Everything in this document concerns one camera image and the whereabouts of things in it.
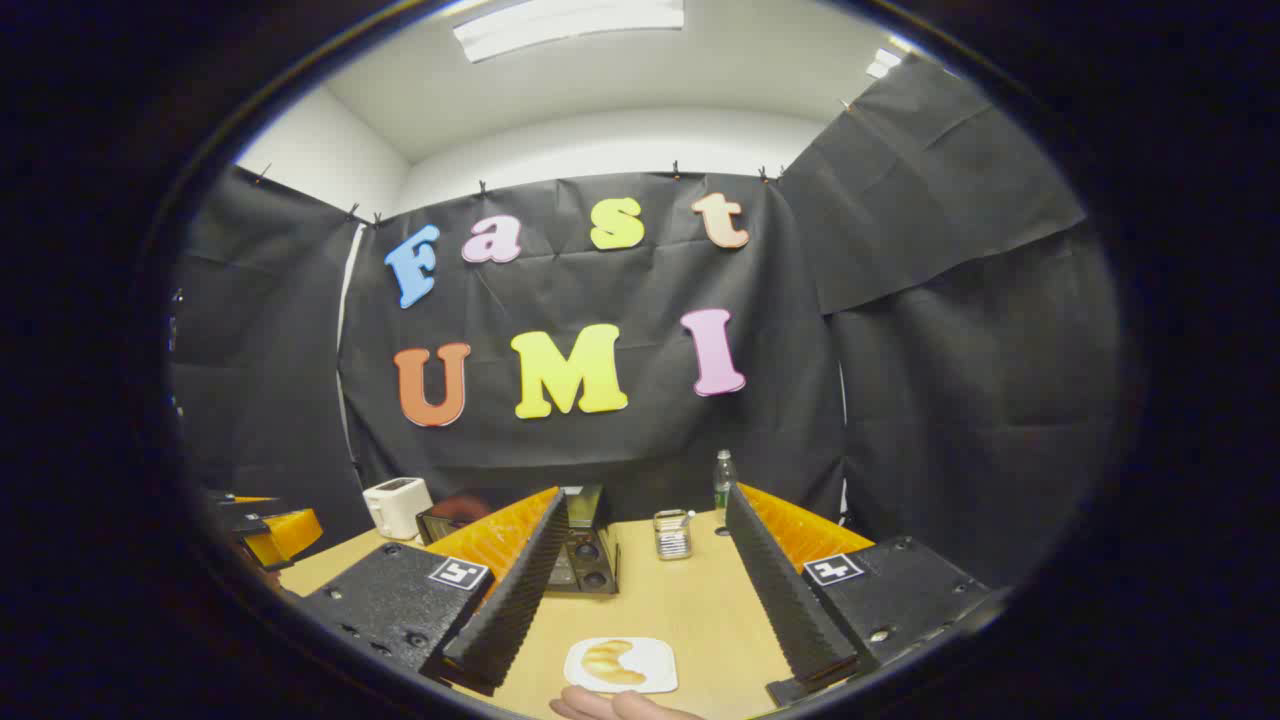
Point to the black electric oven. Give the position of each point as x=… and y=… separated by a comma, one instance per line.
x=590, y=560

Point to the white toaster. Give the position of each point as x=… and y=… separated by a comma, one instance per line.
x=395, y=505

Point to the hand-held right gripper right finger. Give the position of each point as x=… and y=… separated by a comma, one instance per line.
x=785, y=600

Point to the black backdrop cloth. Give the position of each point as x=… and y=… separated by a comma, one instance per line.
x=600, y=290

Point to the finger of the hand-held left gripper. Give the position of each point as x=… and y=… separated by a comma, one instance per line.
x=245, y=507
x=290, y=532

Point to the golden croissant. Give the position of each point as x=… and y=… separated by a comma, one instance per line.
x=610, y=663

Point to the clear glass jar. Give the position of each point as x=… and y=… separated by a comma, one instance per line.
x=673, y=538

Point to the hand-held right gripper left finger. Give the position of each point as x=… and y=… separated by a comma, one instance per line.
x=520, y=600

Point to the ceiling light panel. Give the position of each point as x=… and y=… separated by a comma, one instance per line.
x=882, y=62
x=565, y=25

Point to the clear plastic bottle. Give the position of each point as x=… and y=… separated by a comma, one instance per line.
x=724, y=485

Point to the white square plate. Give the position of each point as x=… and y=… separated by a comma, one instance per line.
x=655, y=665

